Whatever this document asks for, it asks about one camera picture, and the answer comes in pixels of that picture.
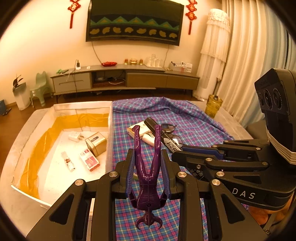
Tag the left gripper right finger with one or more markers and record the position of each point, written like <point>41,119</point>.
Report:
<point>170,169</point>

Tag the white trash bin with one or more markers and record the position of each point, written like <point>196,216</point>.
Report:
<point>21,93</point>

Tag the red dish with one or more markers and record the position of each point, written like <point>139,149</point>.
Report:
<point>109,64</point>

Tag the blue plaid cloth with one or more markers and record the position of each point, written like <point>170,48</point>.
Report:
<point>189,126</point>

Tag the white card box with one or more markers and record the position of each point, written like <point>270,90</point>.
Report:
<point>141,127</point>

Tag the long grey tv cabinet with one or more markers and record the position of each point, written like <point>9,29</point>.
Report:
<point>120,77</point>

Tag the clear glass cups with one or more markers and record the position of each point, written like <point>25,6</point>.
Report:
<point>153,61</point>

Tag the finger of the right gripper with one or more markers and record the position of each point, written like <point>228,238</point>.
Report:
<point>219,154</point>
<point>200,165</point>

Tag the person's right hand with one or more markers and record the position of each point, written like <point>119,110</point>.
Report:
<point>262,215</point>

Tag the red chinese knot right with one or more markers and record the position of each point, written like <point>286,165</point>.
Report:
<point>191,7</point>

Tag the pink white stapler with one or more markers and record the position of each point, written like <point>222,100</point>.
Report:
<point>148,138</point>

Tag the red chinese knot left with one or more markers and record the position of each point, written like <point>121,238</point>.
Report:
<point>73,8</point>

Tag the white foam box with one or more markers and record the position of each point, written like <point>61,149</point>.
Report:
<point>41,173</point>

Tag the red chinese knot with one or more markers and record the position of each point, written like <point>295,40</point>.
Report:
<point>73,8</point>
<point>191,7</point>

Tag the green plastic child chair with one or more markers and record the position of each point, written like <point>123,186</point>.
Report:
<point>40,88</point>

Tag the purple plastic figurine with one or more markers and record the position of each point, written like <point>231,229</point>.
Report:
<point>148,199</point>

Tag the gold metal tin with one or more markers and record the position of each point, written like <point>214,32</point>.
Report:
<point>97,144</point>

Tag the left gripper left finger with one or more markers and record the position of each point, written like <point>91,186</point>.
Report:
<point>126,169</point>

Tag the small labelled glass tube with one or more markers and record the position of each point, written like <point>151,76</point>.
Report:
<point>68,161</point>

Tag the amber glass jar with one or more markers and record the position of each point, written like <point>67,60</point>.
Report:
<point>213,105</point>

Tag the white curtain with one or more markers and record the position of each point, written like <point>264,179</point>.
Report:
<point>259,42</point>

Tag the black safety glasses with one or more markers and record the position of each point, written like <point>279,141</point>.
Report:
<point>169,129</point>

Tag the red staples box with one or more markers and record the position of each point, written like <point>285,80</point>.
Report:
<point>89,160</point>

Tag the white floor air conditioner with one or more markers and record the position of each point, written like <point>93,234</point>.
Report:
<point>213,53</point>

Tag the wall television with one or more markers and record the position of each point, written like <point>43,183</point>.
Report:
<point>154,21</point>

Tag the white power adapter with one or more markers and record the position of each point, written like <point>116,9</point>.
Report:
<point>75,136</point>

